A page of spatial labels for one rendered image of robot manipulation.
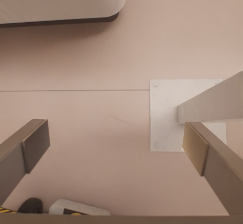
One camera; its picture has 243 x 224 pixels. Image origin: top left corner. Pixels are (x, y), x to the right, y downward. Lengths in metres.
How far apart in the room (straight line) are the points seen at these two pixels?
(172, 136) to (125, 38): 0.57
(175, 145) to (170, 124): 0.10
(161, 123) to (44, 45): 0.78
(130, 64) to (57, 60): 0.41
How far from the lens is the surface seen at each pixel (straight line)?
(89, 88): 0.96
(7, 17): 1.11
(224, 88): 0.45
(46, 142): 0.17
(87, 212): 0.89
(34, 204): 0.99
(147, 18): 1.08
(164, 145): 0.91
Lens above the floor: 0.91
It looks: 80 degrees down
